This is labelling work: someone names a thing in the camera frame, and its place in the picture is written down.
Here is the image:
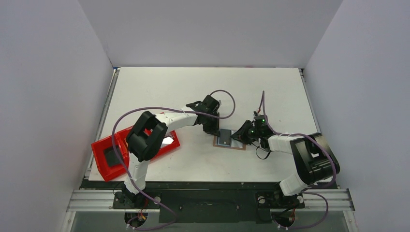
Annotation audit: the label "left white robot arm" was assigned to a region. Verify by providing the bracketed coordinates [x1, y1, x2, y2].
[122, 95, 220, 203]

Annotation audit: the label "aluminium frame rail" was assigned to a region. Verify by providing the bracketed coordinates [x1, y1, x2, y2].
[61, 189, 359, 232]

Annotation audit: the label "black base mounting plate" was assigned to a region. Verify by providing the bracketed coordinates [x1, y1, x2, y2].
[69, 182, 331, 227]

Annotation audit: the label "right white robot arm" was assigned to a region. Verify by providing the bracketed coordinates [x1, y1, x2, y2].
[231, 115, 340, 196]

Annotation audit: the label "red three-compartment bin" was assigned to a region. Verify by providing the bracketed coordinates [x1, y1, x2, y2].
[91, 127, 180, 182]

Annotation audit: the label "black VIP card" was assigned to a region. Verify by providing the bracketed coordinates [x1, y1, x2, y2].
[217, 129, 232, 147]

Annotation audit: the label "silver mirrored card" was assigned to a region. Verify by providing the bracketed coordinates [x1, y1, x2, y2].
[161, 135, 174, 148]

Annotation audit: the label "tan leather card holder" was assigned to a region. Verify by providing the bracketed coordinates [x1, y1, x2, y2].
[212, 129, 246, 150]

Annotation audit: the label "black cards in bin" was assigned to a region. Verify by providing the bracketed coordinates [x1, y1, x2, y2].
[103, 147, 121, 168]

